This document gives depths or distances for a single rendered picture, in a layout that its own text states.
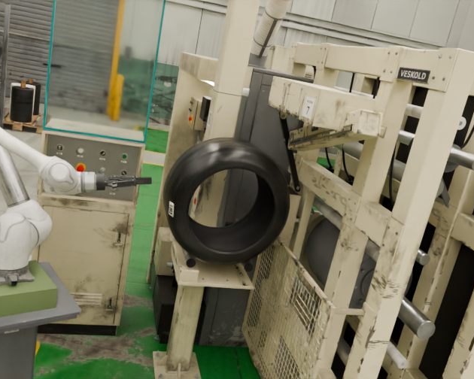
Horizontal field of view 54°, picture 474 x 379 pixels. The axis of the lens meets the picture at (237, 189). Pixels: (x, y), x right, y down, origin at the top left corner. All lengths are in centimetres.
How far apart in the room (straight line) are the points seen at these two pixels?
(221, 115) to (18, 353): 144
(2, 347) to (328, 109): 171
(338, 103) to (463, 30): 1154
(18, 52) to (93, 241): 922
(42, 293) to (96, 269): 83
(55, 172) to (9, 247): 45
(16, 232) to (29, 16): 980
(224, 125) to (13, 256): 114
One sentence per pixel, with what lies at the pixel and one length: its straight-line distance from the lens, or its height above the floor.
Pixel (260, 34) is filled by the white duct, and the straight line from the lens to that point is 289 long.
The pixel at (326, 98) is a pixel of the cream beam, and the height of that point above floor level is 175.
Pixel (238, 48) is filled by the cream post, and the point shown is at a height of 188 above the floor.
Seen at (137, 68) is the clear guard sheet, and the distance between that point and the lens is 269.
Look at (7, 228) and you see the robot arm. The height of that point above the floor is 98.
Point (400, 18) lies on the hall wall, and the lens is 1257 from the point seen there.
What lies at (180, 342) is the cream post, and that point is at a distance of 286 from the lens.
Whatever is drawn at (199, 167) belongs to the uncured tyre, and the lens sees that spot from 202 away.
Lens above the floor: 183
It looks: 15 degrees down
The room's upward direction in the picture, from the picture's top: 11 degrees clockwise
